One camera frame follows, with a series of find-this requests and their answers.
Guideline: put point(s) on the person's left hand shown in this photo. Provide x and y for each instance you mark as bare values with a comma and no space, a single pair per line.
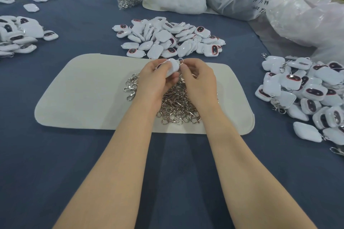
152,84

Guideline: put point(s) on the person's right hand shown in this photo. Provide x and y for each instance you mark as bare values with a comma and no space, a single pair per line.
201,84

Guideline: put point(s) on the white fob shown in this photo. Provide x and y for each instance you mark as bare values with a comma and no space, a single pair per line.
172,67

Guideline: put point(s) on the person's left forearm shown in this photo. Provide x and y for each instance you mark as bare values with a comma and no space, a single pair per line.
113,172

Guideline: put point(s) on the person's right forearm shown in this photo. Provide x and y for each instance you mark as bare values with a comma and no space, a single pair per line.
250,172

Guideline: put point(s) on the cream felt work mat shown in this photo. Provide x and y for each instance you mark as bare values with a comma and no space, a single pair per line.
80,92

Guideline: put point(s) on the crumpled clear plastic bag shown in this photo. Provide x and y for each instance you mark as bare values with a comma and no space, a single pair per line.
310,19

